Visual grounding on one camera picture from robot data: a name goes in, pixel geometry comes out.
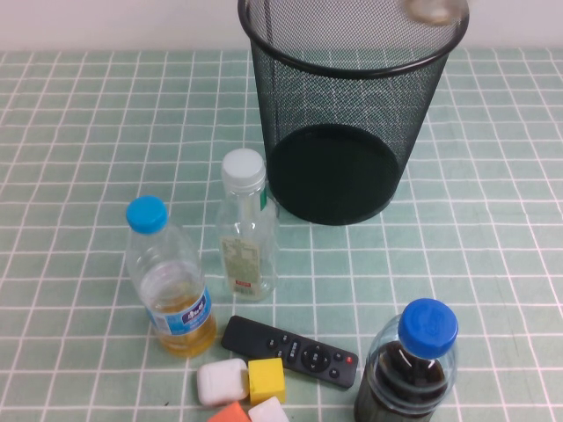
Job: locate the white-capped clear bottle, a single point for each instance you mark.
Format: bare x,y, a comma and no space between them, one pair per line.
246,228

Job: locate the beige-capped bottle with brown label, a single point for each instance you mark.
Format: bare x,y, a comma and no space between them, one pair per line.
431,9

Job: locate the black mesh wastebasket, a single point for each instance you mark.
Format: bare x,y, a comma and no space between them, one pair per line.
308,88

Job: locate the black remote control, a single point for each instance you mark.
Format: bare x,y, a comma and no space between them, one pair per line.
250,336

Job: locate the light-blue-capped bottle with yellow liquid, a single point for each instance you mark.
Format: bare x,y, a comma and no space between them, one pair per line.
180,321

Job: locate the yellow cube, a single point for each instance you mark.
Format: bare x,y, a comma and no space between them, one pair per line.
266,378

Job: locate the white earbud case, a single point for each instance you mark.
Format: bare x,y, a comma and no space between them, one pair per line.
220,380

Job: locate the blue-capped bottle with dark liquid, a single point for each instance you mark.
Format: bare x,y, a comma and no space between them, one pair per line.
429,325

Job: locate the small white block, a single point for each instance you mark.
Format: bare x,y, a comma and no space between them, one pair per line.
268,413

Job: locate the orange block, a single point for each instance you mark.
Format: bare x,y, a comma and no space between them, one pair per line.
231,414

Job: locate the green checkered tablecloth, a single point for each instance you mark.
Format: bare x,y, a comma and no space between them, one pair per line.
88,132

